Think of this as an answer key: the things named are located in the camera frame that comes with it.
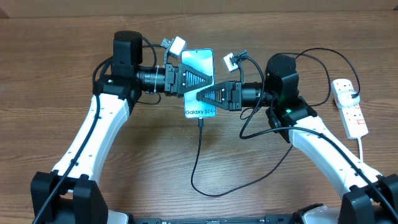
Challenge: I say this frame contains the blue Galaxy smartphone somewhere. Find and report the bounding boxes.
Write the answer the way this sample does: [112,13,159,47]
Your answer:
[181,49,216,119]

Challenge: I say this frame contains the black USB charging cable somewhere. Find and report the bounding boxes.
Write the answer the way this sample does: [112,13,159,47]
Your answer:
[190,47,361,198]

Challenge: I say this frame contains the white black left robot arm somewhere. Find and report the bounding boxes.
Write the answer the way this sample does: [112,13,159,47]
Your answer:
[30,30,214,223]

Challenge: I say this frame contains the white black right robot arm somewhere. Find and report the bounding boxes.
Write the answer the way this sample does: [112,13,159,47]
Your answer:
[197,53,397,223]

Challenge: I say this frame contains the white charger plug adapter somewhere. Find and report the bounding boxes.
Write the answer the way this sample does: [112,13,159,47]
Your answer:
[335,91,360,108]

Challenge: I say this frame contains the white power strip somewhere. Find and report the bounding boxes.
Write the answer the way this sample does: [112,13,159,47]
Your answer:
[331,79,368,139]

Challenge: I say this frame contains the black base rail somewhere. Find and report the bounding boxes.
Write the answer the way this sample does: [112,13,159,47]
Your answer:
[127,214,295,224]

